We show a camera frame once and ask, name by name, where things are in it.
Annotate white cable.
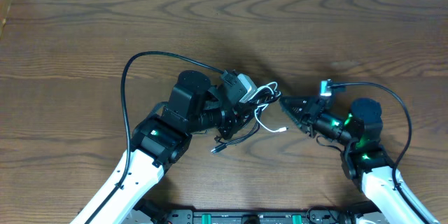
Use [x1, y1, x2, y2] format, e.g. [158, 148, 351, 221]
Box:
[250, 81, 289, 134]

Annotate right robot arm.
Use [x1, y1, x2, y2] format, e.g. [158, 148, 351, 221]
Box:
[280, 96, 438, 223]

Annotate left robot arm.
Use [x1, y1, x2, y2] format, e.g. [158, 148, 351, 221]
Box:
[73, 70, 256, 223]

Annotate left camera black cable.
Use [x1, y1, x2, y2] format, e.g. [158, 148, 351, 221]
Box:
[83, 50, 228, 224]

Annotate camera black cable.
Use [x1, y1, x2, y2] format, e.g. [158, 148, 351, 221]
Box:
[83, 50, 228, 224]
[330, 82, 431, 224]

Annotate right camera black cable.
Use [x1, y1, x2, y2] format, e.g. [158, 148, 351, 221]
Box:
[330, 82, 431, 224]

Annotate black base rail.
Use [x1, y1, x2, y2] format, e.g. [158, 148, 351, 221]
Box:
[123, 200, 388, 224]

